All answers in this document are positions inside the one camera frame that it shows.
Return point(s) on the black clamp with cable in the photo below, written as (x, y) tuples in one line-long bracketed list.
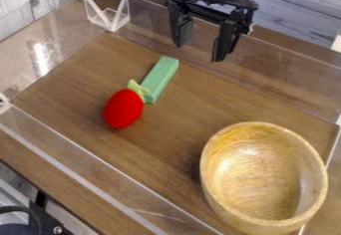
[(24, 217)]

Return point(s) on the clear acrylic table barrier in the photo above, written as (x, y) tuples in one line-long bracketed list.
[(130, 180)]

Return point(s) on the wooden bowl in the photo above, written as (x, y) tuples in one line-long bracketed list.
[(262, 177)]

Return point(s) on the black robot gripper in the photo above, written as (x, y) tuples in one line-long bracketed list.
[(235, 11)]

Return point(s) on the red felt strawberry toy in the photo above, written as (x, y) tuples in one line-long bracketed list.
[(126, 105)]

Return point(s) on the clear acrylic corner bracket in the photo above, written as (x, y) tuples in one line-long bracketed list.
[(108, 18)]

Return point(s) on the green rectangular block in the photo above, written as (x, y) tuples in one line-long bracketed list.
[(158, 78)]

